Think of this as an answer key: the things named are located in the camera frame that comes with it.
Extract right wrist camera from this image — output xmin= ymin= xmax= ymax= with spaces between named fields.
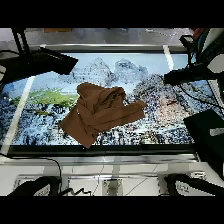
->
xmin=179 ymin=34 xmax=198 ymax=66

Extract black cable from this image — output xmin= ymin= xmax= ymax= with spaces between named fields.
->
xmin=60 ymin=187 xmax=93 ymax=197
xmin=0 ymin=152 xmax=63 ymax=179
xmin=179 ymin=83 xmax=224 ymax=118

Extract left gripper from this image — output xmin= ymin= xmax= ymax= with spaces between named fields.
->
xmin=31 ymin=47 xmax=80 ymax=76

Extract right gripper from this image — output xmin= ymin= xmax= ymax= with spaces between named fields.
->
xmin=163 ymin=64 xmax=202 ymax=86

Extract heap of clothes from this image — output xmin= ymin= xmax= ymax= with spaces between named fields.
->
xmin=191 ymin=28 xmax=207 ymax=41

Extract brown pants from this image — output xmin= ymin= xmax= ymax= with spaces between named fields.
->
xmin=59 ymin=82 xmax=148 ymax=150

